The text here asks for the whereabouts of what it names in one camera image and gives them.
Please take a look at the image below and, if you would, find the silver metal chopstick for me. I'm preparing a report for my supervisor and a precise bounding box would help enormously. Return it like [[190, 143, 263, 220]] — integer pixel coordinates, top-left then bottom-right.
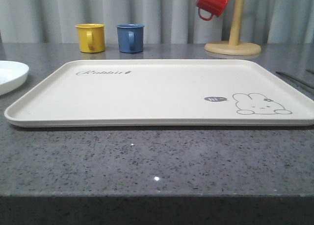
[[276, 71, 314, 89], [283, 76, 314, 99]]

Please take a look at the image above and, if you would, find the white round plate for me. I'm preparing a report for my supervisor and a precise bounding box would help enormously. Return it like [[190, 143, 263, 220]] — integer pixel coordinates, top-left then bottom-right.
[[0, 61, 29, 95]]

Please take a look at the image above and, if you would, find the cream rabbit serving tray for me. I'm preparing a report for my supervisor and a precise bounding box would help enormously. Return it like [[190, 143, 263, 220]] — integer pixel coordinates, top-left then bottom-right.
[[4, 59, 314, 127]]

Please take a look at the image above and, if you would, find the blue enamel mug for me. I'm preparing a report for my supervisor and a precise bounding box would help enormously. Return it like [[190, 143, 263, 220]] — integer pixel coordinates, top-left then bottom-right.
[[116, 24, 144, 53]]

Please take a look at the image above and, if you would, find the yellow enamel mug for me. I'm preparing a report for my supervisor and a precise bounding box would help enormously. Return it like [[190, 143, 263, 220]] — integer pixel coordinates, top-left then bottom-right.
[[75, 24, 105, 53]]

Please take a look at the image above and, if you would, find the wooden mug tree stand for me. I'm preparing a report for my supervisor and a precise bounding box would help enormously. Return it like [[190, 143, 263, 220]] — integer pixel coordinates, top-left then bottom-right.
[[204, 0, 262, 55]]

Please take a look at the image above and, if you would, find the red enamel mug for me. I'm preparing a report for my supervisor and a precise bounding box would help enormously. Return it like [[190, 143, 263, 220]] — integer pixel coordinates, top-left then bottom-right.
[[196, 0, 229, 21]]

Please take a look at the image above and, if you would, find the grey pleated curtain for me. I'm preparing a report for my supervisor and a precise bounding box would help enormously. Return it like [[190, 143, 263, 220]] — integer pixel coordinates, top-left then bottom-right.
[[0, 0, 314, 44]]

